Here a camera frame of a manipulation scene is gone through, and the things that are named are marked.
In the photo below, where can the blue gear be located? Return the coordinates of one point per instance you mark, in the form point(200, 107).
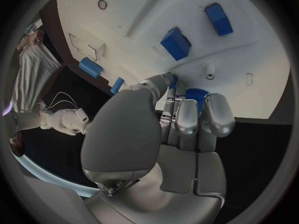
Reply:
point(197, 93)

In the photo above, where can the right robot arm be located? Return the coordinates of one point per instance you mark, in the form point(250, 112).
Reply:
point(67, 121)

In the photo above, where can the blue peg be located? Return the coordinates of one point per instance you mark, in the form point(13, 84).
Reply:
point(116, 85)

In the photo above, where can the person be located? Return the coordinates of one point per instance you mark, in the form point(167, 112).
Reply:
point(35, 69)
point(18, 143)

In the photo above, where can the blue short cylinder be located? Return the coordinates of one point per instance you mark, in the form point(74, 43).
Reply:
point(90, 68)

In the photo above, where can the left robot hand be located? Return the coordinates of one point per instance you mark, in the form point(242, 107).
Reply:
point(130, 134)

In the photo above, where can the white task board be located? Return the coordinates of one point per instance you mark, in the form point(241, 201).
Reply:
point(151, 13)

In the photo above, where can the blue block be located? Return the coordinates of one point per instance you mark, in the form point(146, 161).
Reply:
point(219, 20)
point(175, 44)

